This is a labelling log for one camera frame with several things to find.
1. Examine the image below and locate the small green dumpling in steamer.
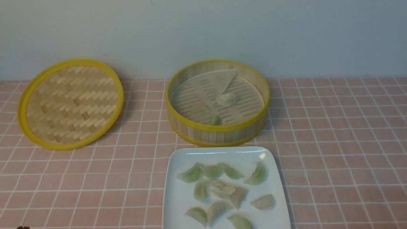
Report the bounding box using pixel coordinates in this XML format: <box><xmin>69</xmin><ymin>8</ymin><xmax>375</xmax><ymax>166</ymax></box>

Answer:
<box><xmin>210</xmin><ymin>114</ymin><xmax>222</xmax><ymax>126</ymax></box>

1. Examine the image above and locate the white square ceramic plate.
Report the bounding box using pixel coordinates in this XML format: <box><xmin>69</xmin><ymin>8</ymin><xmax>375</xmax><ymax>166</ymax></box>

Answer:
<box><xmin>162</xmin><ymin>146</ymin><xmax>291</xmax><ymax>229</ymax></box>

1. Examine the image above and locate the white perforated steamer liner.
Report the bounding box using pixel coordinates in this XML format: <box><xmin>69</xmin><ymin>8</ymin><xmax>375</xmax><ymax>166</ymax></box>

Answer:
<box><xmin>170</xmin><ymin>69</ymin><xmax>265</xmax><ymax>126</ymax></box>

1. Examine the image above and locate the yellow-rimmed bamboo steamer basket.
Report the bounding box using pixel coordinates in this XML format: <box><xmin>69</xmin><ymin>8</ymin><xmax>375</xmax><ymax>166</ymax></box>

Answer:
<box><xmin>165</xmin><ymin>59</ymin><xmax>271</xmax><ymax>147</ymax></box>

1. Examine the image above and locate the white pleated dumpling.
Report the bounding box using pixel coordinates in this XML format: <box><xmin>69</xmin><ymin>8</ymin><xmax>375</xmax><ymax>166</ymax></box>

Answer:
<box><xmin>208</xmin><ymin>180</ymin><xmax>236</xmax><ymax>199</ymax></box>

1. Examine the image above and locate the pale green steamed dumpling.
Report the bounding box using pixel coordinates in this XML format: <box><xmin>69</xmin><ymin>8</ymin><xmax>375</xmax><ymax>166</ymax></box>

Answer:
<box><xmin>216</xmin><ymin>93</ymin><xmax>238</xmax><ymax>107</ymax></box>

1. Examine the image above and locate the yellow-rimmed woven bamboo lid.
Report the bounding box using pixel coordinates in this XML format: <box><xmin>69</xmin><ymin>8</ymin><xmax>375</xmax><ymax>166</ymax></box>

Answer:
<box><xmin>17</xmin><ymin>59</ymin><xmax>124</xmax><ymax>150</ymax></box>

